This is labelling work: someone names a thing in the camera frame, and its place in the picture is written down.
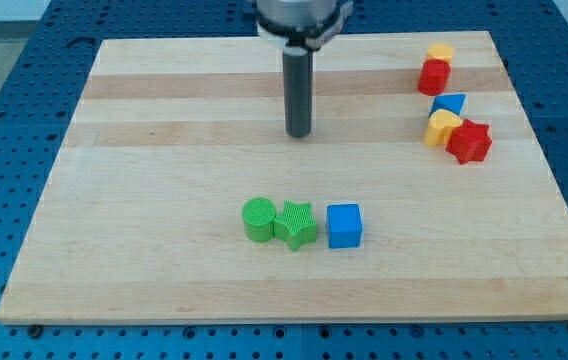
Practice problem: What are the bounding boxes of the green star block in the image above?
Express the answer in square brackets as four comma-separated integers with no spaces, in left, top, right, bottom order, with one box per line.
[273,200,317,251]

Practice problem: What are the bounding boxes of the blue cube block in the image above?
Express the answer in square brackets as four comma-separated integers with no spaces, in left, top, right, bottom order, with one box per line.
[325,204,363,249]

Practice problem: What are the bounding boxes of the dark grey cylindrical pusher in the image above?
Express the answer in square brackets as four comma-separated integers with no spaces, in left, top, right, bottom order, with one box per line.
[282,53,313,138]

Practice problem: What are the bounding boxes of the blue triangle block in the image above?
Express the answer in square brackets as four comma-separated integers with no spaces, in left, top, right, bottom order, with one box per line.
[429,93,466,115]

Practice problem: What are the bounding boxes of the wooden board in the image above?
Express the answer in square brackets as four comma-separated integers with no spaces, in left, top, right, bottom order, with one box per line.
[0,31,568,325]

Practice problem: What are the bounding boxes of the green cylinder block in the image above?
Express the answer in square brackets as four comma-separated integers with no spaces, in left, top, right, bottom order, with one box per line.
[241,197,277,242]

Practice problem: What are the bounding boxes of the yellow hexagon block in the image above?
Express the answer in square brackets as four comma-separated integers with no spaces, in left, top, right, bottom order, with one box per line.
[425,42,455,64]

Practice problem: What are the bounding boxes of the yellow heart block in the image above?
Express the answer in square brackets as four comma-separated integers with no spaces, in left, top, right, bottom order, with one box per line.
[424,109,463,147]

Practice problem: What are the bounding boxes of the red cylinder block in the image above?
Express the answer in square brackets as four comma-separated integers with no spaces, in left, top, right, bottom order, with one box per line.
[418,59,452,96]

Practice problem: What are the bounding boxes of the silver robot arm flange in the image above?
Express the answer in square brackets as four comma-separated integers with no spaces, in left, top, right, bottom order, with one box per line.
[255,0,354,56]

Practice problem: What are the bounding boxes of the red star block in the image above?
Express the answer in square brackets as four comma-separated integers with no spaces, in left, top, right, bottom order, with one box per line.
[446,119,492,165]

